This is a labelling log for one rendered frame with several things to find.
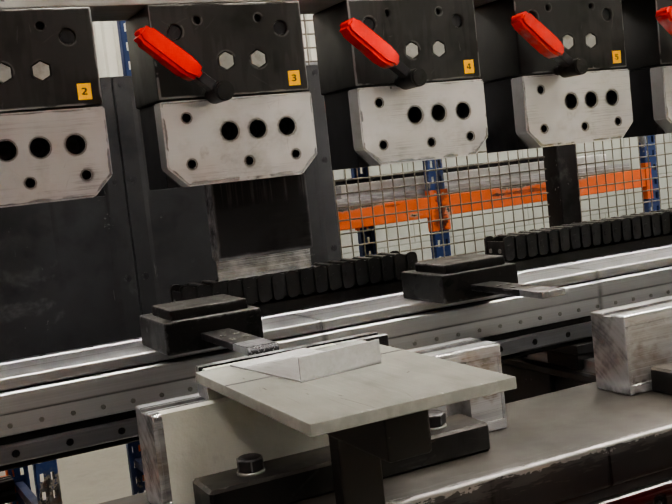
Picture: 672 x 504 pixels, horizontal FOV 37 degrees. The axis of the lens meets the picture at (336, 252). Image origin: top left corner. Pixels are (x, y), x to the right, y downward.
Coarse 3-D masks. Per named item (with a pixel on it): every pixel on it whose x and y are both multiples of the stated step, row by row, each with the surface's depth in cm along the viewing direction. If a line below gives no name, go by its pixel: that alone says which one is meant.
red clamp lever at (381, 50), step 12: (348, 24) 93; (360, 24) 93; (348, 36) 94; (360, 36) 93; (372, 36) 94; (360, 48) 95; (372, 48) 94; (384, 48) 94; (372, 60) 96; (384, 60) 95; (396, 60) 95; (396, 72) 97; (408, 72) 96; (420, 72) 96; (396, 84) 99; (408, 84) 97; (420, 84) 96
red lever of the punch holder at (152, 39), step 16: (144, 32) 84; (144, 48) 86; (160, 48) 85; (176, 48) 86; (176, 64) 86; (192, 64) 86; (208, 80) 87; (224, 80) 87; (208, 96) 89; (224, 96) 87
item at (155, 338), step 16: (160, 304) 121; (176, 304) 119; (192, 304) 117; (208, 304) 116; (224, 304) 117; (240, 304) 118; (144, 320) 120; (160, 320) 115; (176, 320) 114; (192, 320) 114; (208, 320) 115; (224, 320) 116; (240, 320) 117; (256, 320) 117; (144, 336) 121; (160, 336) 114; (176, 336) 113; (192, 336) 114; (208, 336) 112; (224, 336) 110; (240, 336) 109; (256, 336) 108; (176, 352) 113; (240, 352) 103; (256, 352) 101
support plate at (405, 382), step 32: (384, 352) 94; (224, 384) 87; (256, 384) 85; (288, 384) 84; (320, 384) 83; (352, 384) 81; (384, 384) 80; (416, 384) 79; (448, 384) 78; (480, 384) 77; (512, 384) 78; (288, 416) 74; (320, 416) 72; (352, 416) 72; (384, 416) 73
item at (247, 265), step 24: (216, 192) 95; (240, 192) 96; (264, 192) 97; (288, 192) 98; (216, 216) 95; (240, 216) 96; (264, 216) 97; (288, 216) 98; (216, 240) 95; (240, 240) 96; (264, 240) 97; (288, 240) 98; (312, 240) 100; (216, 264) 96; (240, 264) 97; (264, 264) 98; (288, 264) 100
